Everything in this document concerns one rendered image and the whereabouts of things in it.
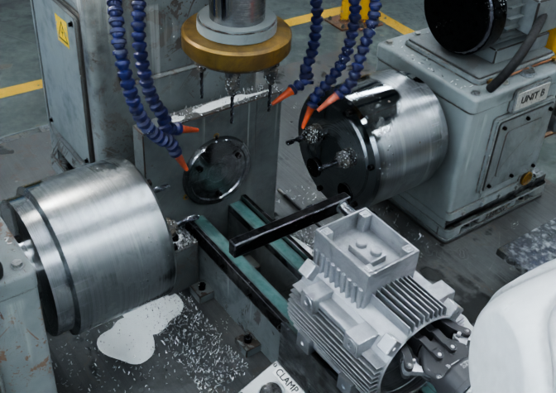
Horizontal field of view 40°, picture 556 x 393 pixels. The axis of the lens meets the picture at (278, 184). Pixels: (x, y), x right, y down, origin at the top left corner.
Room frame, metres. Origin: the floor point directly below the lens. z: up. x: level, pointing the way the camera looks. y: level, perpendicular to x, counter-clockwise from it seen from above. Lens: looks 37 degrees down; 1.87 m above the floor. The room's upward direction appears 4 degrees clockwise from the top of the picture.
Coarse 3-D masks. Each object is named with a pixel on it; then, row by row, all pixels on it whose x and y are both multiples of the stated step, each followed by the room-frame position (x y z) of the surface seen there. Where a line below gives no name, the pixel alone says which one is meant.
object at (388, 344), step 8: (304, 264) 0.86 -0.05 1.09; (312, 264) 0.85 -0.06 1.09; (304, 272) 0.85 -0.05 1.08; (312, 272) 0.85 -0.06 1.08; (312, 280) 0.85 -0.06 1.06; (448, 304) 0.79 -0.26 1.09; (456, 304) 0.79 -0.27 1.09; (448, 312) 0.78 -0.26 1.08; (456, 312) 0.78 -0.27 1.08; (296, 328) 0.85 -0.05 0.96; (384, 336) 0.72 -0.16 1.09; (392, 336) 0.72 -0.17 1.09; (376, 344) 0.72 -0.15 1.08; (384, 344) 0.71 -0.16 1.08; (392, 344) 0.71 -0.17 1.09; (400, 344) 0.72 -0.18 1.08; (384, 352) 0.70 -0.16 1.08; (392, 352) 0.71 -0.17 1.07
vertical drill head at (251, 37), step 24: (216, 0) 1.11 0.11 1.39; (240, 0) 1.10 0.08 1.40; (264, 0) 1.13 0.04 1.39; (192, 24) 1.14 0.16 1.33; (216, 24) 1.10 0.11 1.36; (240, 24) 1.10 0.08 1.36; (264, 24) 1.11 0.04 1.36; (192, 48) 1.08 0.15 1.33; (216, 48) 1.06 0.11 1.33; (240, 48) 1.07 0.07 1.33; (264, 48) 1.08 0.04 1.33; (288, 48) 1.11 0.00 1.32; (240, 72) 1.06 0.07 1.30; (264, 72) 1.12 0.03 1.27
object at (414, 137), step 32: (352, 96) 1.24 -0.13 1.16; (384, 96) 1.26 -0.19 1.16; (416, 96) 1.28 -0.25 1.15; (320, 128) 1.27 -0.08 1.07; (352, 128) 1.20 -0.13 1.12; (384, 128) 1.19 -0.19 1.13; (416, 128) 1.23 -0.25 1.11; (320, 160) 1.26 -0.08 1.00; (352, 160) 1.18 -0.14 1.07; (384, 160) 1.16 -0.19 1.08; (416, 160) 1.20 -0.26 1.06; (352, 192) 1.18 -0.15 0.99; (384, 192) 1.16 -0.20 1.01
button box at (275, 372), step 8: (272, 368) 0.66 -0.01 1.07; (280, 368) 0.66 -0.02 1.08; (256, 376) 0.66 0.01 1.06; (264, 376) 0.66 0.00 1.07; (272, 376) 0.65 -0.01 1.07; (280, 376) 0.65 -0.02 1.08; (288, 376) 0.65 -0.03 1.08; (248, 384) 0.65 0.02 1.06; (256, 384) 0.65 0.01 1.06; (264, 384) 0.64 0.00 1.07; (280, 384) 0.64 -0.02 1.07; (288, 384) 0.64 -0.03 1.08; (296, 384) 0.64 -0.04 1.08; (240, 392) 0.64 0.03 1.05; (248, 392) 0.64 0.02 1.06; (256, 392) 0.64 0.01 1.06; (288, 392) 0.63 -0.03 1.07; (296, 392) 0.63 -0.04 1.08; (304, 392) 0.63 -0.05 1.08
